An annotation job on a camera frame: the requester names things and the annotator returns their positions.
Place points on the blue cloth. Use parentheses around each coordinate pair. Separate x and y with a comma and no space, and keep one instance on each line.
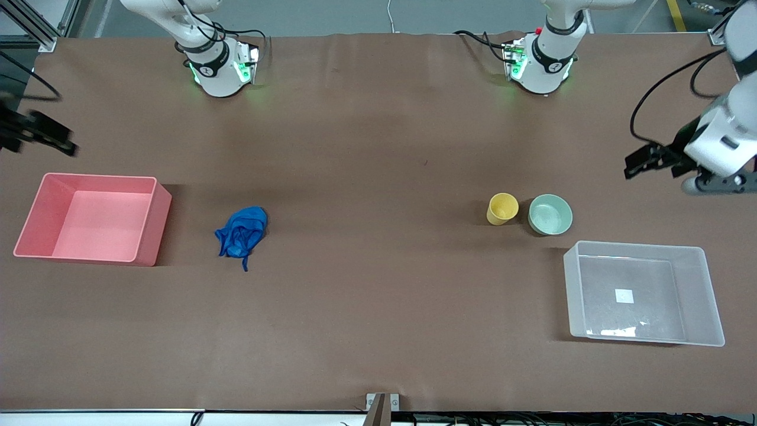
(241,232)

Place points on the white square label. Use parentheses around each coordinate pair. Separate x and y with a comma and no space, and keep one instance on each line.
(624,295)

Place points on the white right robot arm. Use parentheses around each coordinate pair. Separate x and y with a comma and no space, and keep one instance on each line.
(216,74)

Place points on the light green bowl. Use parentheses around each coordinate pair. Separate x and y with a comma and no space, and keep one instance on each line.
(550,214)

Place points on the aluminium frame profile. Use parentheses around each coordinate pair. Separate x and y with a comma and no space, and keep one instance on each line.
(35,23)
(722,26)

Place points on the metal bracket with post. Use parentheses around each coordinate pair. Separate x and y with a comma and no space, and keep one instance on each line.
(378,407)

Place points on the yellow plastic cup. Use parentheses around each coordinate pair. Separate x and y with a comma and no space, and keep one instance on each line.
(502,208)

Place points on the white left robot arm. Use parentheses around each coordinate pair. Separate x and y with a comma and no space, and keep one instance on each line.
(547,62)

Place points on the brown table cover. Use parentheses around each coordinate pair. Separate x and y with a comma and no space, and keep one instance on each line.
(378,165)

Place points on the clear plastic box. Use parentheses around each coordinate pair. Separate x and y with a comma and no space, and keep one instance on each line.
(641,293)

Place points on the pink plastic box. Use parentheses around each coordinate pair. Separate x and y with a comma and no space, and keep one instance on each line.
(94,219)

